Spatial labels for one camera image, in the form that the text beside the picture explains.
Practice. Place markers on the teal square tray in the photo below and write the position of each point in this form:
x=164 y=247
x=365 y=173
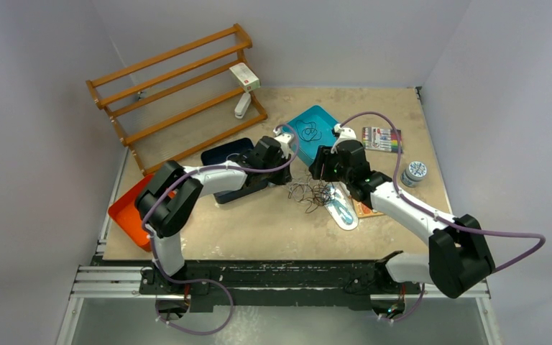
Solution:
x=314 y=128

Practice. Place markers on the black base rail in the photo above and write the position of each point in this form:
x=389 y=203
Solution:
x=358 y=284

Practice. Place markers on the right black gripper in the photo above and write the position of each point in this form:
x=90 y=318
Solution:
x=324 y=157

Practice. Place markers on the toothbrush blister pack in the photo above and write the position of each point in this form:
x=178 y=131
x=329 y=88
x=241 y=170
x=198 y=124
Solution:
x=340 y=209

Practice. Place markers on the orange square tray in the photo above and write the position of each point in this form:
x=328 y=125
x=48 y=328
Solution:
x=125 y=215

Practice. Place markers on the aluminium frame rails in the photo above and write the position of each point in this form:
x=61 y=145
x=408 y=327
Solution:
x=121 y=279

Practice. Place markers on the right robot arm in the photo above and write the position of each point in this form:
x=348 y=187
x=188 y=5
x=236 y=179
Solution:
x=458 y=255

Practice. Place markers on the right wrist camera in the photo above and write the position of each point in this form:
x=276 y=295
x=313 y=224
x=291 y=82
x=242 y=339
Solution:
x=342 y=134

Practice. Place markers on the blue white tape roll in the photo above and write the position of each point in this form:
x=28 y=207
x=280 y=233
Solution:
x=413 y=174

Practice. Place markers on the marker pen set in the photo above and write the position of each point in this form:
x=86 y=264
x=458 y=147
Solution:
x=383 y=140

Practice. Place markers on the dark blue square tray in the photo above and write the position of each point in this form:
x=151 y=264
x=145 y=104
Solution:
x=219 y=155

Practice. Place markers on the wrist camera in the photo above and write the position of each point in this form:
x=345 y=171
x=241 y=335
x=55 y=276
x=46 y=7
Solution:
x=286 y=142
x=342 y=134

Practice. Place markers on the white cardboard box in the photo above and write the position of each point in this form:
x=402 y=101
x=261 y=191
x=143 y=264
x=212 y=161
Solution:
x=245 y=77

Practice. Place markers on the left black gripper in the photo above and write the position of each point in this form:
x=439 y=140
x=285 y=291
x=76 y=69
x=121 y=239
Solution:
x=282 y=179

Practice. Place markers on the orange small notebook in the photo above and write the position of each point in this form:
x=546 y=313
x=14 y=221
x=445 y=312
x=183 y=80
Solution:
x=362 y=211

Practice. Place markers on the wooden shelf rack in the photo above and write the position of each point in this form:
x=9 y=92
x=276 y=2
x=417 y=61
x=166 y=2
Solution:
x=180 y=102

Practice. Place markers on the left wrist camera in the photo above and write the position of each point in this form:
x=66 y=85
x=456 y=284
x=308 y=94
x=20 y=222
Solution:
x=286 y=142

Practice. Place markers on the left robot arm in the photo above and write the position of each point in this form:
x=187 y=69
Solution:
x=165 y=205

